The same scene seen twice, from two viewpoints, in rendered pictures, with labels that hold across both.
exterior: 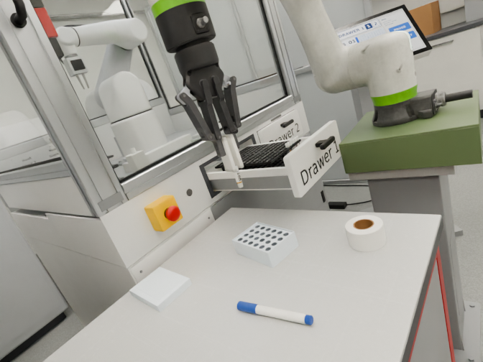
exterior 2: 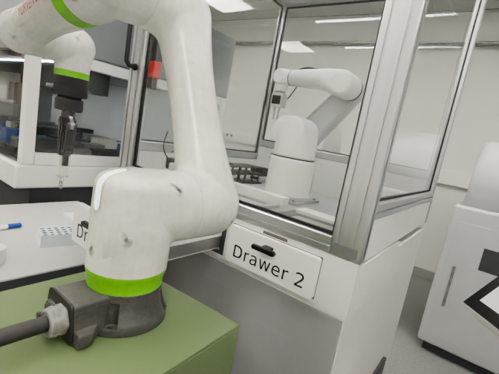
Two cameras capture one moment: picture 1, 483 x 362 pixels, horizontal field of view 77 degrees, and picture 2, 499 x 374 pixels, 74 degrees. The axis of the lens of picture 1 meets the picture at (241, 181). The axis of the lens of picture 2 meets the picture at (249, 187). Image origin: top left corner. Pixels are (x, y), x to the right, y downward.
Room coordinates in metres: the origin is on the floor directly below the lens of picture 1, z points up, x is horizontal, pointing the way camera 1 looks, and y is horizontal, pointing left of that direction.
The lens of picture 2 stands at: (1.00, -1.07, 1.20)
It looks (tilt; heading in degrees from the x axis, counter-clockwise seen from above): 9 degrees down; 81
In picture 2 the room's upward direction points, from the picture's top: 10 degrees clockwise
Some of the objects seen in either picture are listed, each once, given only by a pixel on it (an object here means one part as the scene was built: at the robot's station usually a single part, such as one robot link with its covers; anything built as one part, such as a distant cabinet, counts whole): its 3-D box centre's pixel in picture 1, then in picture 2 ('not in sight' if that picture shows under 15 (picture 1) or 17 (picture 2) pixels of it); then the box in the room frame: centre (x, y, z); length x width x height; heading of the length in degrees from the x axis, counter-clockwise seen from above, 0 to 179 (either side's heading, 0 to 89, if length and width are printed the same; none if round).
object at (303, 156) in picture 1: (317, 155); (103, 237); (0.79, -0.22, 0.87); 0.29 x 0.02 x 0.11; 135
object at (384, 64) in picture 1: (384, 69); (139, 224); (0.92, -0.51, 1.02); 0.16 x 0.13 x 0.19; 43
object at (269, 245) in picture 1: (264, 243); (60, 235); (0.61, 0.00, 0.78); 0.12 x 0.08 x 0.04; 34
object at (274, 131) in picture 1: (282, 132); (269, 258); (1.22, -0.22, 0.87); 0.29 x 0.02 x 0.11; 135
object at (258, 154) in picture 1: (259, 162); not in sight; (0.93, -0.08, 0.87); 0.22 x 0.18 x 0.06; 45
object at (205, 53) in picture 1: (201, 73); (67, 113); (0.59, 0.00, 1.16); 0.08 x 0.07 x 0.09; 123
